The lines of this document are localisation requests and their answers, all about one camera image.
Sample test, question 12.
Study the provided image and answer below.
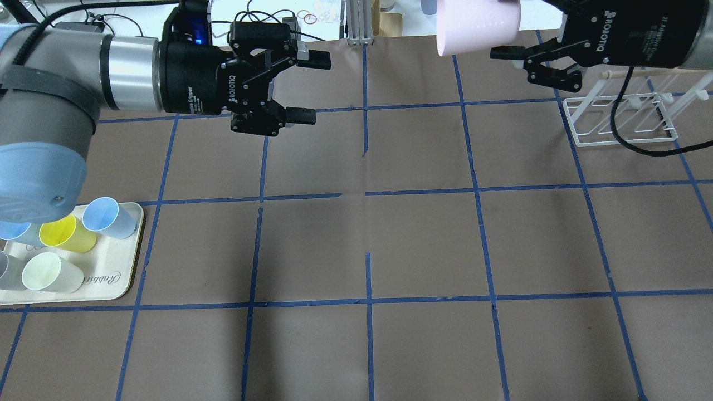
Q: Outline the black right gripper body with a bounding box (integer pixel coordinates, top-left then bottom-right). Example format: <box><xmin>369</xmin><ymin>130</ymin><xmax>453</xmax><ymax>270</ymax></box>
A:
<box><xmin>524</xmin><ymin>1</ymin><xmax>711</xmax><ymax>93</ymax></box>

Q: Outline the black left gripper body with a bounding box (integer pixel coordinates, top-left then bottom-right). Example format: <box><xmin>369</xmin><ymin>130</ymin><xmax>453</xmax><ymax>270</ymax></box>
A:
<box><xmin>159</xmin><ymin>1</ymin><xmax>298</xmax><ymax>137</ymax></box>

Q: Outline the pink plastic cup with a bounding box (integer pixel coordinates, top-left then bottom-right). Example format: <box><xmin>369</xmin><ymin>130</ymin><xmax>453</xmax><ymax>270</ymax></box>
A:
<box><xmin>436</xmin><ymin>1</ymin><xmax>521</xmax><ymax>57</ymax></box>

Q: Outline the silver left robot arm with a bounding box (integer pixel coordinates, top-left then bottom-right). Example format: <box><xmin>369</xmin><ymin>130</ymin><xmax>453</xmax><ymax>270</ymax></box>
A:
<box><xmin>1</xmin><ymin>1</ymin><xmax>332</xmax><ymax>223</ymax></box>

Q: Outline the light blue plastic cup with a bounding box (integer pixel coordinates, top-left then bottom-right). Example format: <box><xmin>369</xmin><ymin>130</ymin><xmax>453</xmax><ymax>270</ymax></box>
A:
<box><xmin>81</xmin><ymin>197</ymin><xmax>137</xmax><ymax>239</ymax></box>

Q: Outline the yellow plastic cup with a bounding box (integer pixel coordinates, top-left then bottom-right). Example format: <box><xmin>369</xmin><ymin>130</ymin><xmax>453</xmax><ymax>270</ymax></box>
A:
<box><xmin>38</xmin><ymin>214</ymin><xmax>97</xmax><ymax>253</ymax></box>

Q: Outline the cream plastic cup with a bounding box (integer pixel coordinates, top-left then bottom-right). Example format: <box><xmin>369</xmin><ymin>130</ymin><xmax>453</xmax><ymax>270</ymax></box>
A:
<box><xmin>21</xmin><ymin>253</ymin><xmax>84</xmax><ymax>294</ymax></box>

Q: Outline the grey plastic cup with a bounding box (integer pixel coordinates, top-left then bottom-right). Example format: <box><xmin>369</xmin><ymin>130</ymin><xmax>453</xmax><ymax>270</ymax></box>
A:
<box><xmin>1</xmin><ymin>251</ymin><xmax>26</xmax><ymax>290</ymax></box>

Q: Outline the wooden stand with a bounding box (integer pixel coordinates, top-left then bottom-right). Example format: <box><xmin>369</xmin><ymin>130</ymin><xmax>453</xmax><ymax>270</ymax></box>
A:
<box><xmin>369</xmin><ymin>1</ymin><xmax>403</xmax><ymax>37</ymax></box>

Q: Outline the cream plastic tray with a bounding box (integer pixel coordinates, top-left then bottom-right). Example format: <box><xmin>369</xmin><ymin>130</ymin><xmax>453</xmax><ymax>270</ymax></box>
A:
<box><xmin>1</xmin><ymin>202</ymin><xmax>145</xmax><ymax>307</ymax></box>

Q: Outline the aluminium frame post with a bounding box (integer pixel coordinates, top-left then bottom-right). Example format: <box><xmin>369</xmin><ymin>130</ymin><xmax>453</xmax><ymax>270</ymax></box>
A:
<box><xmin>343</xmin><ymin>1</ymin><xmax>374</xmax><ymax>46</ymax></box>

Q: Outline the white wire dish rack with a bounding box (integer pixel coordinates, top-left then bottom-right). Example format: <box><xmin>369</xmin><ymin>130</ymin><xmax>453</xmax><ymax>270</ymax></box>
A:
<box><xmin>562</xmin><ymin>69</ymin><xmax>711</xmax><ymax>148</ymax></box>

